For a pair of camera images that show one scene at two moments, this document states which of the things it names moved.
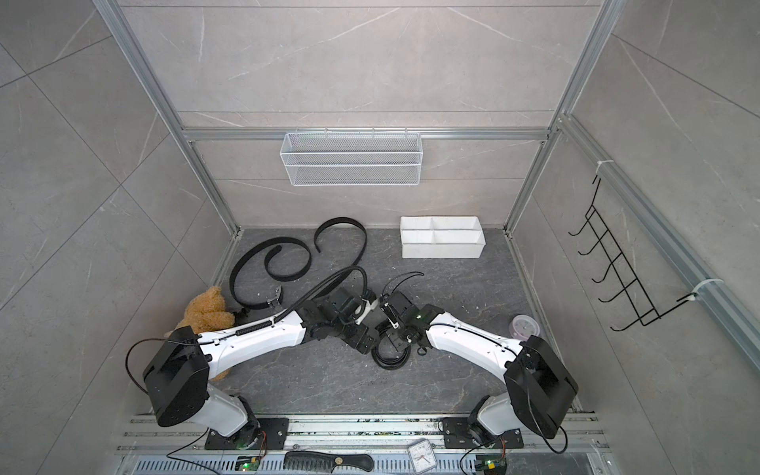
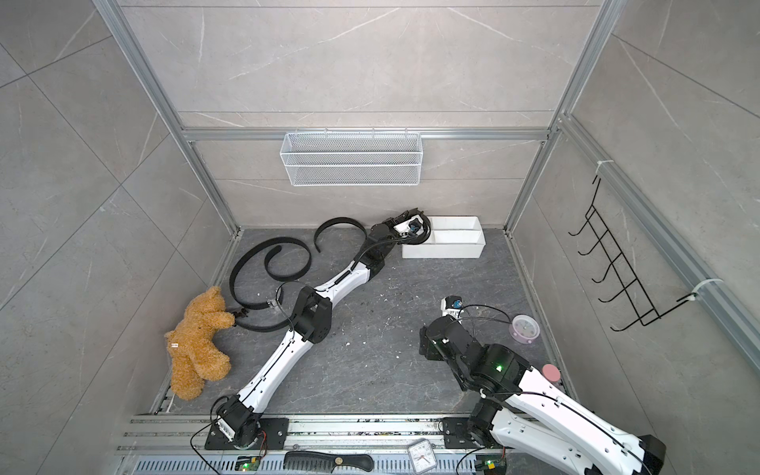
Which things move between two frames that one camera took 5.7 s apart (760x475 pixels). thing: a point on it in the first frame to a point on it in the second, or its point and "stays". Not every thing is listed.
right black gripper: x=394 y=336 to x=427 y=345
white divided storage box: x=442 y=237 stays
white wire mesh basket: x=356 y=158 stays
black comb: x=303 y=461 stays
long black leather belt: x=388 y=363 to x=420 y=238
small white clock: x=423 y=455 stays
